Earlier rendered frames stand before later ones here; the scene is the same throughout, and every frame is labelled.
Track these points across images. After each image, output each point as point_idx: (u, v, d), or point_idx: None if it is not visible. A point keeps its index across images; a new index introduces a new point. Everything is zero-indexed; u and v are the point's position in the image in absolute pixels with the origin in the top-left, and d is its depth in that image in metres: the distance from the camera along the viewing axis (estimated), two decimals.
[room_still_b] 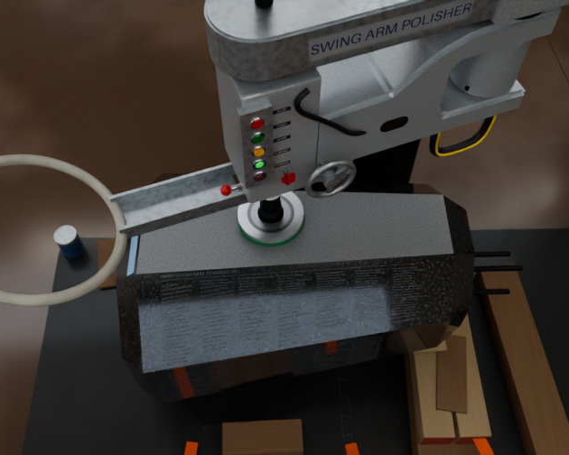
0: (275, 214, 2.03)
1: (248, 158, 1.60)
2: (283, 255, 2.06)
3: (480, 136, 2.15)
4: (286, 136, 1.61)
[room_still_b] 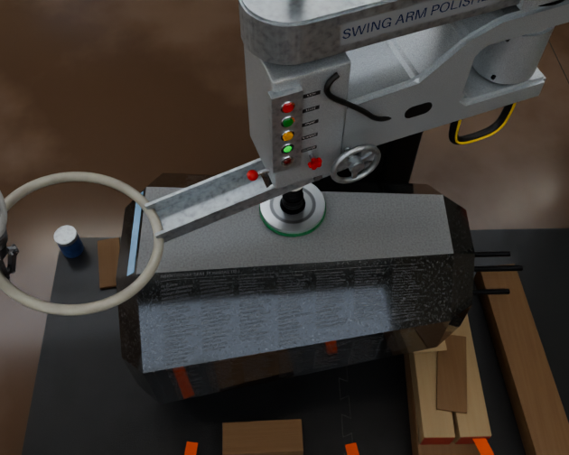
0: (297, 205, 2.08)
1: (277, 143, 1.62)
2: (283, 255, 2.06)
3: (499, 125, 2.18)
4: (314, 120, 1.63)
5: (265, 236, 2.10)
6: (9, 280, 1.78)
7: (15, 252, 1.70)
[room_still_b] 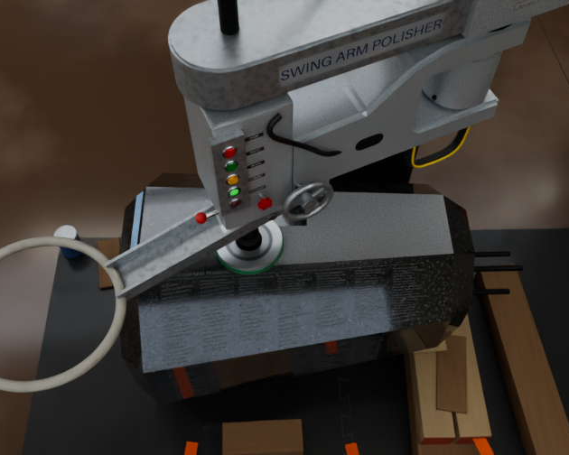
0: (253, 242, 2.01)
1: (222, 187, 1.55)
2: (283, 255, 2.06)
3: (455, 145, 2.13)
4: (260, 162, 1.56)
5: None
6: None
7: None
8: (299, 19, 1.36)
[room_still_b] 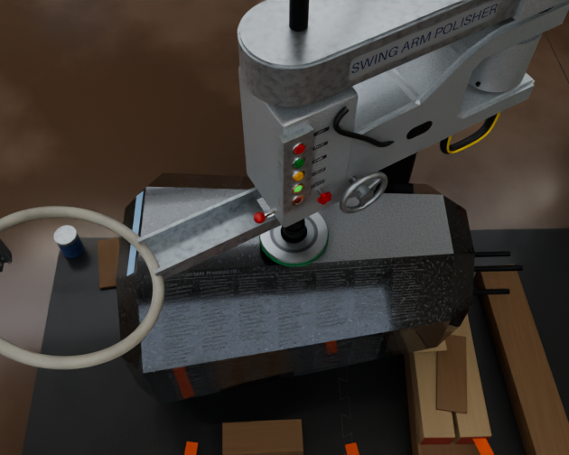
0: (300, 233, 1.99)
1: (288, 184, 1.55)
2: None
3: (486, 129, 2.17)
4: (322, 156, 1.57)
5: None
6: (2, 270, 1.51)
7: None
8: (365, 12, 1.37)
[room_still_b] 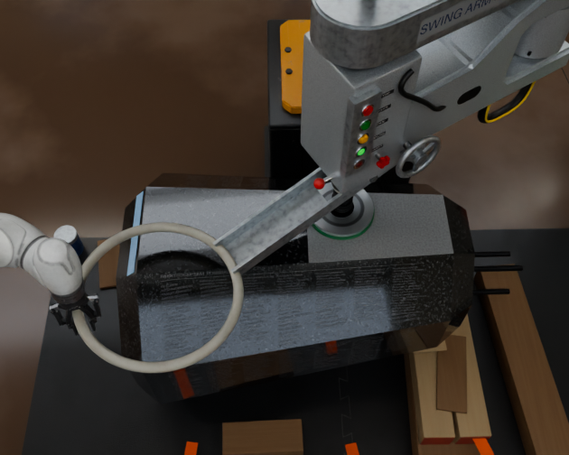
0: (348, 208, 2.08)
1: (353, 147, 1.61)
2: (283, 255, 2.06)
3: (520, 98, 2.24)
4: (385, 120, 1.63)
5: None
6: (96, 321, 1.91)
7: (96, 301, 1.81)
8: None
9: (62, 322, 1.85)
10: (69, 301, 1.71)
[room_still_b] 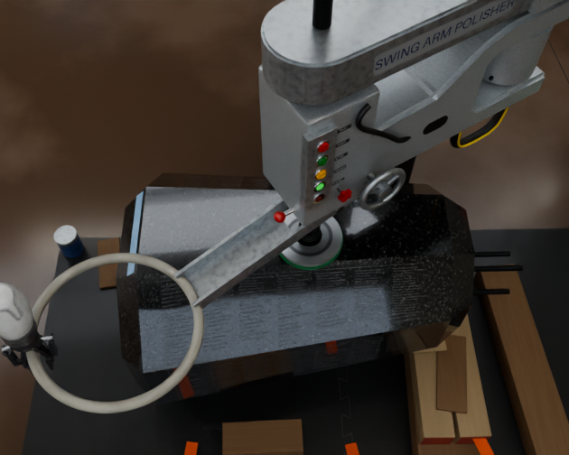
0: (315, 236, 2.02)
1: (311, 182, 1.56)
2: None
3: (495, 123, 2.19)
4: (344, 153, 1.58)
5: None
6: (53, 360, 1.85)
7: (50, 342, 1.74)
8: (386, 8, 1.38)
9: (17, 363, 1.78)
10: (19, 345, 1.65)
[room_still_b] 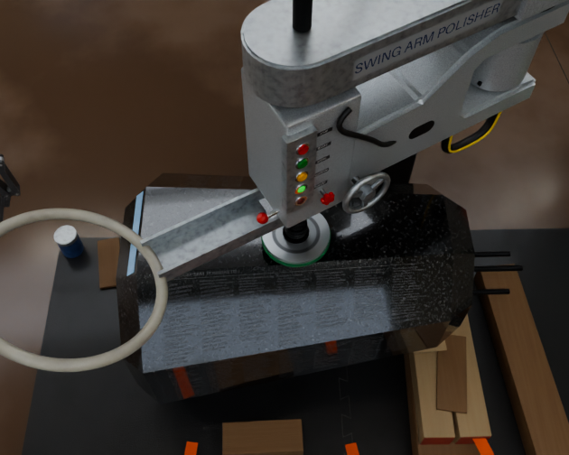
0: (302, 234, 1.99)
1: (291, 185, 1.55)
2: None
3: (487, 128, 2.17)
4: (326, 157, 1.57)
5: None
6: (9, 205, 1.34)
7: None
8: (368, 12, 1.37)
9: None
10: None
